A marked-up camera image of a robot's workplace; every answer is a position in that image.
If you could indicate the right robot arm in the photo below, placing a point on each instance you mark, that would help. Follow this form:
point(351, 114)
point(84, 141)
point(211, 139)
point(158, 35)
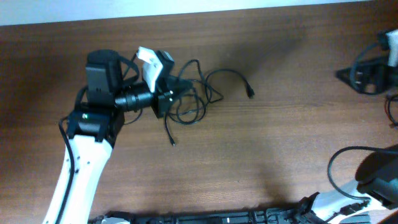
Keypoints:
point(375, 183)

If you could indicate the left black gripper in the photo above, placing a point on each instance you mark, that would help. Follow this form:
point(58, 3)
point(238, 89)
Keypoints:
point(163, 101)

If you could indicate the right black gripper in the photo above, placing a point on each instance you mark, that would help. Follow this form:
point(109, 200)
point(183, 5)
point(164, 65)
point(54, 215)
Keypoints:
point(380, 70)

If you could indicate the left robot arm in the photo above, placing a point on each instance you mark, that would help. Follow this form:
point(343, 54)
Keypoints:
point(115, 86)

